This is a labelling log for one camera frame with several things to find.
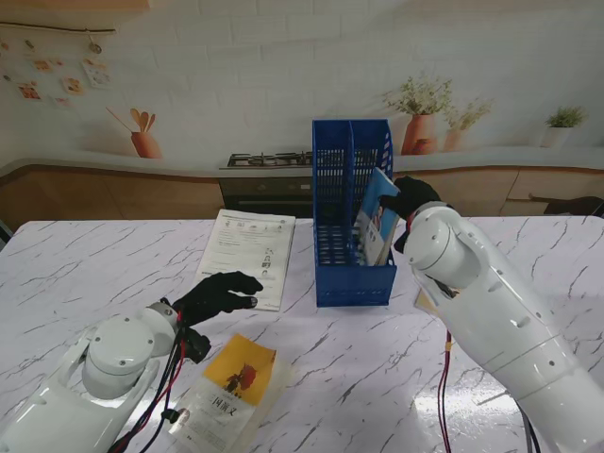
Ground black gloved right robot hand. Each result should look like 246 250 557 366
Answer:
379 176 455 223

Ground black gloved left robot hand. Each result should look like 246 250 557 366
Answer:
173 271 265 327

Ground light blue cover book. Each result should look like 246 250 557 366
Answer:
354 167 401 268

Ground yellow and white cover book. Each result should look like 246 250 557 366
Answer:
167 332 296 449

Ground white printed worksheet booklet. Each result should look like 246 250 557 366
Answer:
193 209 297 313

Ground beige cover book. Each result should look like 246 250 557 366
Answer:
413 287 443 317

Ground blue plastic file holder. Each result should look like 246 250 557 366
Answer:
311 118 398 309

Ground gas hob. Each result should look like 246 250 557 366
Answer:
225 150 315 170

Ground hanging white note card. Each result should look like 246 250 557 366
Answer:
82 59 112 90

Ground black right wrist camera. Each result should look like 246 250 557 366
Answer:
394 221 411 255

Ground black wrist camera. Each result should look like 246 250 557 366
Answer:
394 221 411 255
181 327 212 364

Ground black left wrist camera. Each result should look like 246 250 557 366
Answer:
181 327 212 364

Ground left arm red black cables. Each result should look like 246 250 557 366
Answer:
108 306 190 453

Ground arm red black cables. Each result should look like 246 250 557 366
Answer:
108 306 190 453
436 329 544 453

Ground right arm red black cables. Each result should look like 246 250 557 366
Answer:
436 329 544 453

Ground wooden hanging rail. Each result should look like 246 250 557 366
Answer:
0 21 117 35

